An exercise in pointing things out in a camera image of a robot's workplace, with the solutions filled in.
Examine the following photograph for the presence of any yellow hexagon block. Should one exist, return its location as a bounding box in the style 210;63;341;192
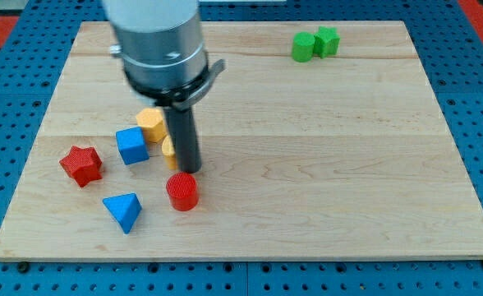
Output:
136;108;167;143

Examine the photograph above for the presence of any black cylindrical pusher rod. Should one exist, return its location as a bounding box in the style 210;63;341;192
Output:
163;108;202;173

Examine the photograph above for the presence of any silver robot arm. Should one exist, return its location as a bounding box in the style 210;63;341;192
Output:
102;0;226;173

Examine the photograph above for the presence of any green star block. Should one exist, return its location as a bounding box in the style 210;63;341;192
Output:
314;26;340;58

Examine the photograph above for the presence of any red star block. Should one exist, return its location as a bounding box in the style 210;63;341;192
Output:
59;146;103;187

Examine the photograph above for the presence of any yellow block behind rod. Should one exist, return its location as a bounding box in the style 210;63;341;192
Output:
161;136;178;170

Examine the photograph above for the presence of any red cylinder block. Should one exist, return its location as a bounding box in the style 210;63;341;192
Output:
166;172;199;211

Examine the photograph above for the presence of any blue cube block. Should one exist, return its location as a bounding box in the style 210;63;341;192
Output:
116;127;150;165

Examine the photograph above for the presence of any wooden board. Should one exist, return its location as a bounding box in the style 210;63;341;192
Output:
0;21;483;262

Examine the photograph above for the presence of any green cylinder block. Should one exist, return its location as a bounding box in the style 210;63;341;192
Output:
291;32;315;62

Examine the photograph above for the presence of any blue triangle block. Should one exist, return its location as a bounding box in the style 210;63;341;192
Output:
103;192;142;234

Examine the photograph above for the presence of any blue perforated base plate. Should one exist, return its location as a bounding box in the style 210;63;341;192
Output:
0;0;483;295

